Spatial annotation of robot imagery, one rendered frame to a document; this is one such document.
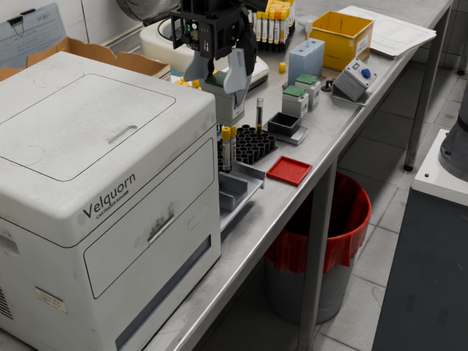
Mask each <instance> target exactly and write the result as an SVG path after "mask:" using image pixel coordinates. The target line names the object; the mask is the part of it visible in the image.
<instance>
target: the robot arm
mask: <svg viewBox="0 0 468 351"><path fill-rule="evenodd" d="M267 3H268V0H180V7H178V8H176V9H174V10H172V11H171V12H170V13H171V30H172V38H173V49H177V48H179V47H180V46H182V45H183V44H185V43H186V45H187V48H188V49H192V50H194V57H193V60H192V62H191V63H190V64H189V65H188V67H187V68H186V70H185V71H184V75H183V79H184V81H185V82H189V81H194V80H197V79H198V82H199V84H200V87H201V90H202V91H205V80H206V79H207V78H209V77H210V76H212V73H213V72H214V70H215V67H214V63H213V61H214V57H215V60H216V61H218V60H219V59H220V58H222V57H223V58H224V57H225V56H227V55H228V66H229V69H228V74H227V75H226V78H225V80H224V92H225V93H226V94H230V93H235V101H236V105H237V106H240V105H241V104H242V102H243V101H244V99H245V97H246V95H247V92H248V90H249V86H250V83H251V78H252V74H253V72H254V68H255V64H256V57H257V53H258V44H257V40H256V35H255V33H254V23H253V22H249V17H248V15H249V13H250V12H252V13H257V11H258V12H264V13H265V11H266V8H267ZM179 19H180V28H181V36H180V37H179V38H178V39H176V30H175V21H177V20H179ZM183 19H184V20H185V33H184V22H183ZM237 39H238V40H237ZM235 43H236V48H232V47H233V46H234V45H235ZM438 159H439V163H440V164H441V165H442V167H443V168H444V169H445V170H446V171H447V172H449V173H450V174H451V175H452V176H455V177H456V178H458V179H460V180H463V181H465V182H468V78H467V83H466V86H465V91H464V95H463V98H462V103H461V106H460V110H459V114H458V119H457V121H456V123H455V124H454V126H453V127H452V128H451V130H450V131H449V133H448V134H447V135H446V137H445V138H444V140H443V141H442V144H441V146H440V149H439V154H438Z"/></svg>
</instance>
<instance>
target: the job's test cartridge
mask: <svg viewBox="0 0 468 351"><path fill-rule="evenodd" d="M205 92H207V93H211V94H213V95H214V97H215V109H216V123H219V124H221V125H225V126H227V127H232V126H234V125H235V124H236V123H237V122H238V121H239V120H241V119H242V118H243V117H244V101H243V102H242V104H241V105H240V106H237V105H236V101H235V93H230V94H226V93H225V92H224V88H221V87H218V86H214V85H212V84H207V83H205Z"/></svg>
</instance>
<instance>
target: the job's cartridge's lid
mask: <svg viewBox="0 0 468 351"><path fill-rule="evenodd" d="M227 74H228V73H227V72H223V71H220V70H219V71H217V72H216V73H214V74H213V75H212V76H210V77H209V78H207V79H206V80H205V83H207V84H212V85H214V86H218V87H221V88H223V87H224V80H225V78H226V75H227Z"/></svg>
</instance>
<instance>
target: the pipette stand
mask: <svg viewBox="0 0 468 351"><path fill-rule="evenodd" d="M306 42H307V41H305V42H303V43H302V44H301V45H299V46H298V47H296V48H294V49H293V50H292V51H290V52H289V64H288V81H287V82H286V83H284V84H283V85H282V88H284V89H287V87H289V85H293V86H295V80H296V79H297V78H298V77H299V76H300V75H301V74H302V73H304V74H307V75H313V76H316V77H318V79H319V81H320V85H321V84H322V83H323V82H325V81H326V80H327V77H324V76H322V64H323V56H324V49H325V41H321V40H316V39H314V38H309V47H306Z"/></svg>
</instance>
